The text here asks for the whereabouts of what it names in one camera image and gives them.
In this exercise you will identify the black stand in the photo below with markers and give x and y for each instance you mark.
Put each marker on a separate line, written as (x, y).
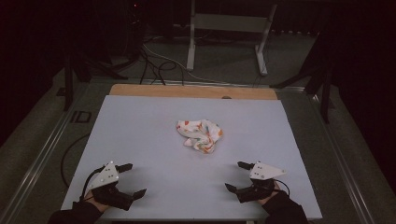
(68, 81)
(325, 93)

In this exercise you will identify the person's left hand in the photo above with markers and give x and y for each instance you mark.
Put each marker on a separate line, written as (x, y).
(93, 201)

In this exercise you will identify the white fruit print baby pants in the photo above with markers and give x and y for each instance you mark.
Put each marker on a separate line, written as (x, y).
(200, 135)

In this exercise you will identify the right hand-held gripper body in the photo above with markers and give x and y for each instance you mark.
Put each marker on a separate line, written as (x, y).
(264, 171)

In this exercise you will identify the white table cover sheet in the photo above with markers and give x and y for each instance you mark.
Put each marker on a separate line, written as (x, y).
(155, 140)

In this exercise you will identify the white metal stand frame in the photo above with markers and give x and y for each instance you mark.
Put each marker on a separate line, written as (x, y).
(229, 23)

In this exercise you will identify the person's right hand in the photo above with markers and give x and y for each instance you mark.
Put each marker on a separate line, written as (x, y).
(270, 199)

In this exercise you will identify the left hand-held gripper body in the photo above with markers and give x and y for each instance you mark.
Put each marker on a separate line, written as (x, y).
(106, 178)

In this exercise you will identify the aluminium floor rail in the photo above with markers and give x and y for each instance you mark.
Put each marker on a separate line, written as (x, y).
(345, 168)
(37, 160)

